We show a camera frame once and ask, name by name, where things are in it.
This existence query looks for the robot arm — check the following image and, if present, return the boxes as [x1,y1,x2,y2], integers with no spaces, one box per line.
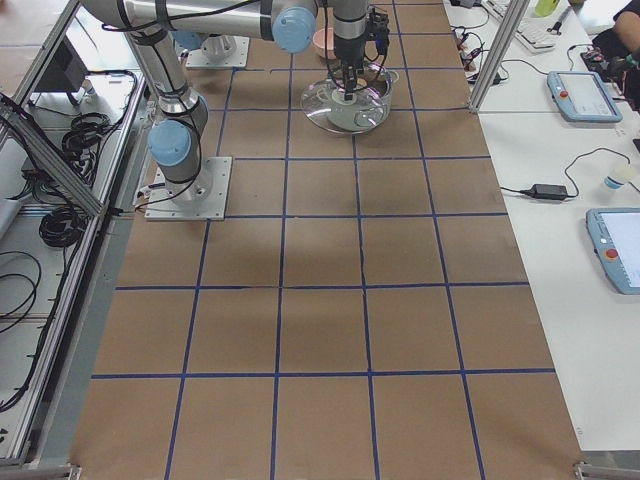
[172,30,237,60]
[82,1,370,203]

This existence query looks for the black power adapter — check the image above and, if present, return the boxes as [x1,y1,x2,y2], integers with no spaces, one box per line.
[530,184,569,201]

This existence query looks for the teach pendant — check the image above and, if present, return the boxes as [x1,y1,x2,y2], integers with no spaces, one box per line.
[585,208,639,295]
[546,71,623,123]

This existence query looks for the glass pot lid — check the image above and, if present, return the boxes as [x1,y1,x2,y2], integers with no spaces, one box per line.
[300,79,390,134]

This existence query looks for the aluminium frame post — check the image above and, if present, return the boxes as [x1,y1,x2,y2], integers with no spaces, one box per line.
[469,0,529,113]

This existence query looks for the coiled black cable upper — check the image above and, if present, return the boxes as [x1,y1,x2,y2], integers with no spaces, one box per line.
[61,112,111,166]

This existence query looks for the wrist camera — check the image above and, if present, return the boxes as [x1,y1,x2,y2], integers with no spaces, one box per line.
[366,6,390,56]

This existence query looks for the green bottle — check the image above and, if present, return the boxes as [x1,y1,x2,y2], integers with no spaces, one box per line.
[534,0,559,18]

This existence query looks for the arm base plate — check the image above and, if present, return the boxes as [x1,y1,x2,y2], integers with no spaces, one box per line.
[186,35,250,70]
[144,157,233,221]

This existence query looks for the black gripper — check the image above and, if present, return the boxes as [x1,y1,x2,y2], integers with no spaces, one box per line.
[334,34,365,99]

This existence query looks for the lower teach pendant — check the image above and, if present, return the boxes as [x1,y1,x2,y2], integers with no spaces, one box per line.
[585,208,639,295]

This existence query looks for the white keyboard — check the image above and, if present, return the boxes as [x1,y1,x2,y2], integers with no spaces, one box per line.
[481,0,556,54]

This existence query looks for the pink bowl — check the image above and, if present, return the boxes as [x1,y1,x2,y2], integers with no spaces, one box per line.
[312,27,336,60]

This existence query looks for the white paper cup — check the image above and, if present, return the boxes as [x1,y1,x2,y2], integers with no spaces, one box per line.
[603,164,639,190]

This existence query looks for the upper teach pendant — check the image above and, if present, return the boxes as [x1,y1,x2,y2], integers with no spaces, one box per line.
[546,71,623,123]

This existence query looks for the coiled black cable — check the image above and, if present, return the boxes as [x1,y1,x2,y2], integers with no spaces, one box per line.
[39,205,84,248]
[61,112,111,166]

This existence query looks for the coiled black cable lower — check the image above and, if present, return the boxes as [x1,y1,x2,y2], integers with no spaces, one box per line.
[39,205,84,248]

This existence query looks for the light green steel pot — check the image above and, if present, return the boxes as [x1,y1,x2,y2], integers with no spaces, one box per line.
[324,62,399,134]

